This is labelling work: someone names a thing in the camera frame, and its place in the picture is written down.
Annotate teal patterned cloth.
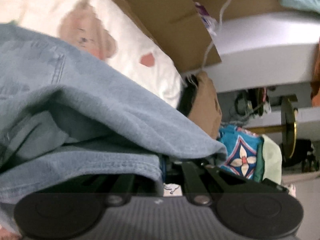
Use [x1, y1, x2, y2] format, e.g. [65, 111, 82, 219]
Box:
[218, 125, 264, 179]

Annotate black gold round stand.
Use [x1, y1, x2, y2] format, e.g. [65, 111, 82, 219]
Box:
[246, 96, 297, 159]

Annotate light blue denim pants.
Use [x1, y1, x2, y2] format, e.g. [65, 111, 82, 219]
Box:
[0, 23, 228, 205]

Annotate white shelf board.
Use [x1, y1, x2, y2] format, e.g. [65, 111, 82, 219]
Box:
[182, 11, 320, 131]

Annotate brown cardboard sheet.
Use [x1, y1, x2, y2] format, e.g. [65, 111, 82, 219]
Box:
[116, 0, 292, 72]

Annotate white cable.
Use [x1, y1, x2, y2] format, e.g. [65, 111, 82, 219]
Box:
[199, 0, 251, 73]

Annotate light green cloth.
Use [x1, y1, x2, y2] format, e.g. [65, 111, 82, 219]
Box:
[262, 134, 282, 185]

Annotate black garment under brown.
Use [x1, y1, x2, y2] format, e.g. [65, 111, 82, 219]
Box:
[177, 75, 199, 116]

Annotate detergent refill pouch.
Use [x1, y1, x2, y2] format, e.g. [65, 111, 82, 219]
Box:
[195, 2, 217, 36]

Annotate cream bear print duvet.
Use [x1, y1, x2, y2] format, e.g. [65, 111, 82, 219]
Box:
[1, 0, 182, 107]

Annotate brown folded garment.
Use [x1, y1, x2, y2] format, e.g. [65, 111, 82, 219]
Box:
[188, 71, 222, 139]

